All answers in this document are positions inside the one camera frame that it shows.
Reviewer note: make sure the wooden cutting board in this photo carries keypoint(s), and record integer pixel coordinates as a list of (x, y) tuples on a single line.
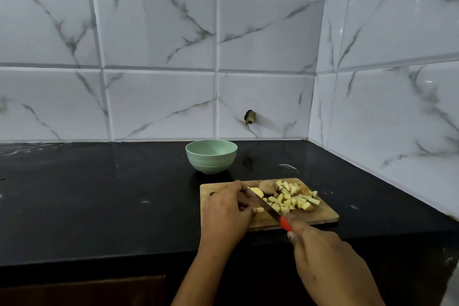
[(319, 214)]

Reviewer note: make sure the person's right thumb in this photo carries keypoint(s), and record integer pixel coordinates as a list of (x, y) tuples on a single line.
[(292, 236)]

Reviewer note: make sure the person's right hand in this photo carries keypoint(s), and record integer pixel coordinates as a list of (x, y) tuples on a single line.
[(322, 255)]

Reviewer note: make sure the brown unpeeled potato half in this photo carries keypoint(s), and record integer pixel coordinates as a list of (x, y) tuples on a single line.
[(267, 186)]

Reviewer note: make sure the person's right forearm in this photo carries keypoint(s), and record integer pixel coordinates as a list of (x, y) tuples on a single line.
[(349, 289)]

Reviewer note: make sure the brown wooden cabinet door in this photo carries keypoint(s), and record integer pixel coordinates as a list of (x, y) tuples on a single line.
[(82, 291)]

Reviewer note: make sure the person's left forearm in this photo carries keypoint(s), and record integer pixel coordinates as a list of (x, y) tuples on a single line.
[(200, 273)]

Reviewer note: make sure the yellow peeled potato chunk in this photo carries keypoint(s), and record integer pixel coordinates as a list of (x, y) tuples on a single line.
[(256, 192)]

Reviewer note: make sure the person's left hand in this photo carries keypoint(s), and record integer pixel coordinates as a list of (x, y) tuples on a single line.
[(224, 214)]

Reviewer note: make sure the light green ribbed bowl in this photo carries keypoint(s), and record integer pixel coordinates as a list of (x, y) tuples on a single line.
[(211, 157)]

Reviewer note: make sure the pile of diced potato pieces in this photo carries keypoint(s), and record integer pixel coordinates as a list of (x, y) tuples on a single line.
[(292, 199)]

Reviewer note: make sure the person's left thumb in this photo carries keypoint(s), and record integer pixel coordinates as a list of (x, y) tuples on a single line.
[(250, 211)]

